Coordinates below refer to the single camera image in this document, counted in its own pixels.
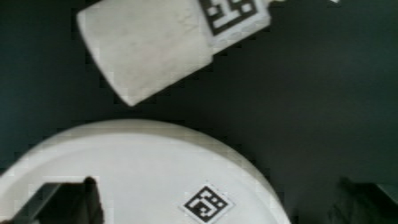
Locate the white round table top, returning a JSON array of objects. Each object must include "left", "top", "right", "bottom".
[{"left": 0, "top": 119, "right": 292, "bottom": 224}]

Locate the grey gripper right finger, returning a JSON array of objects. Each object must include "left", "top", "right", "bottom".
[{"left": 328, "top": 177, "right": 398, "bottom": 224}]

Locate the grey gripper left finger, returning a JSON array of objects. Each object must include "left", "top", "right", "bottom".
[{"left": 11, "top": 177, "right": 106, "bottom": 224}]

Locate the white cross-shaped table base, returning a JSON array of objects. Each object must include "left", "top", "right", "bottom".
[{"left": 77, "top": 0, "right": 281, "bottom": 105}]

